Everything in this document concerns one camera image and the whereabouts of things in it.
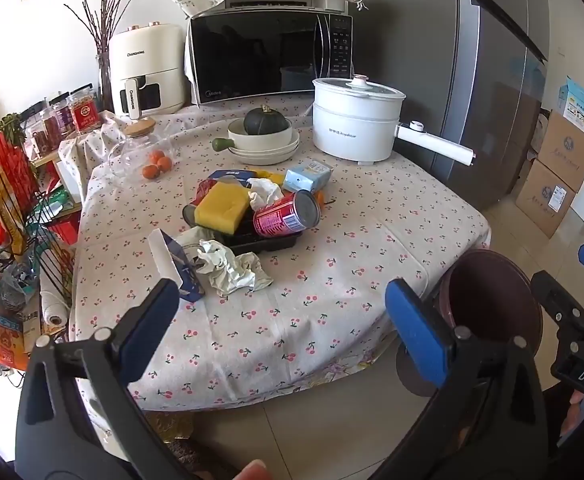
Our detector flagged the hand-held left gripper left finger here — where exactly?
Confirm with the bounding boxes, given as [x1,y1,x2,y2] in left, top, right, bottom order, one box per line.
[14,277,208,480]

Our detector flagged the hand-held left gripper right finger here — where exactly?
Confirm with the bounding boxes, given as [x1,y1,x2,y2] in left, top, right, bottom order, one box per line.
[372,278,549,480]

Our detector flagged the blue and white packet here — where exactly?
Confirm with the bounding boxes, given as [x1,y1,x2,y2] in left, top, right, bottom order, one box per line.
[147,228,206,304]

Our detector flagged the brown round trash bin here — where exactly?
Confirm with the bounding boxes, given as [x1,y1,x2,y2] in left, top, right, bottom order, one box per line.
[396,248,544,397]

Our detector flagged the grey white paper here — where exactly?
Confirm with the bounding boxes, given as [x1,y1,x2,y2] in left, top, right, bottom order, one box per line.
[193,239,274,297]

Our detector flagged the black plastic tray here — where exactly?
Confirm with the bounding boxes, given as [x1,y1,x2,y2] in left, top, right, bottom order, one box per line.
[181,202,306,256]

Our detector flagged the yellow sponge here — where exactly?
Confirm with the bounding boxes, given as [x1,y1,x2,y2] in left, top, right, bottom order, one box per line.
[193,181,252,235]

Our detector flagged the red drink can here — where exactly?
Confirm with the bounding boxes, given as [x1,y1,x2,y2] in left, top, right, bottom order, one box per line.
[253,190,322,239]
[195,179,219,207]

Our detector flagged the blue snack packet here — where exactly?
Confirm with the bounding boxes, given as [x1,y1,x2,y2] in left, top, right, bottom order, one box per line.
[207,169,259,184]

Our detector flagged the white tissue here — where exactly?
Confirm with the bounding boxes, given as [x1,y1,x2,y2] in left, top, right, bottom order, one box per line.
[246,177,284,211]

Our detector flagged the yellow snack wrapper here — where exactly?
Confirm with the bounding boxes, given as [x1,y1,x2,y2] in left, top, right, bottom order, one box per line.
[246,167,289,184]

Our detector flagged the light blue milk carton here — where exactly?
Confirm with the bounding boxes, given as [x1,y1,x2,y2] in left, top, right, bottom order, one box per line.
[284,160,333,194]

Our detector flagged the person's right hand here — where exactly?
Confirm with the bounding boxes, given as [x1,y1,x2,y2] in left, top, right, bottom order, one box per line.
[561,389,584,438]

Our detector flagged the person's left hand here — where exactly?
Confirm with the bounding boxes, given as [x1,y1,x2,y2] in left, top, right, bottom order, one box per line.
[231,459,269,480]

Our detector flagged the cardboard box with white label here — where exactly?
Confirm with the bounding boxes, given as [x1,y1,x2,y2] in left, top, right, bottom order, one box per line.
[515,158,577,239]

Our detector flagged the white paper roll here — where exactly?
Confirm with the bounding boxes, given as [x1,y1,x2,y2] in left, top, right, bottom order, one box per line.
[38,274,71,332]

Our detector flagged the large cardboard box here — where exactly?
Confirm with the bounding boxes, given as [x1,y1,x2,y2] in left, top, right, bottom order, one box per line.
[536,109,584,194]

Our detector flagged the cherry print tablecloth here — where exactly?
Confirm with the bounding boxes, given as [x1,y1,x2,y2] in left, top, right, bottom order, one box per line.
[58,94,493,414]

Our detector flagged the orange snack bag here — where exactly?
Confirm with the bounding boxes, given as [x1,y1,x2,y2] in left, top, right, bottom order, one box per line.
[0,310,31,372]

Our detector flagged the blue and white carton box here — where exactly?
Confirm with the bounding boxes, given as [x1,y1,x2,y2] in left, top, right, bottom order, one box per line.
[556,76,584,137]

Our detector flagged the glass jar with wooden lid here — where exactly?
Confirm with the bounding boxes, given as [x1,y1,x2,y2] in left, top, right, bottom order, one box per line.
[107,117,174,179]

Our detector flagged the red packets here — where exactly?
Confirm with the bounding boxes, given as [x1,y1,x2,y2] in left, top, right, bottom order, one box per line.
[0,135,39,257]

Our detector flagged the clear jar with red label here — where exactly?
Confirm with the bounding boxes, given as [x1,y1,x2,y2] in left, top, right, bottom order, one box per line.
[67,87,104,134]

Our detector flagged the white electric pot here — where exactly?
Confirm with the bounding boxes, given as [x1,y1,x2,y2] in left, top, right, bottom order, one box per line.
[311,74,477,167]

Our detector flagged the clear jar with dark contents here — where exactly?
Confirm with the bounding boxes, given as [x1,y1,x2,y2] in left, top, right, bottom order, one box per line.
[23,100,74,157]

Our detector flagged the grey refrigerator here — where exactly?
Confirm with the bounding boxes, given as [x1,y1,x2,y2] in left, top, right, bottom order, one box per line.
[347,0,554,212]

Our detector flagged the dark green squash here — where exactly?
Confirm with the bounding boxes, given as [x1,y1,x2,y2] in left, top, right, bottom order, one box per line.
[243,104,291,136]

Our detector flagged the white air fryer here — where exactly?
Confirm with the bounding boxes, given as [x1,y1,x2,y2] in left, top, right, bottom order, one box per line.
[107,22,186,119]

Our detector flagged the glass vase with twigs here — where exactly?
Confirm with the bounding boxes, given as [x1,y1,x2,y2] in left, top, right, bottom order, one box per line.
[63,0,124,113]

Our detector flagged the black microwave oven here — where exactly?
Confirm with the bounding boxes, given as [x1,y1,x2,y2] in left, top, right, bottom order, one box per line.
[186,11,356,107]

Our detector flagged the black wire rack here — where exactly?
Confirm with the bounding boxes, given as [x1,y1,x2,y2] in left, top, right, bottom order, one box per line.
[0,135,79,377]

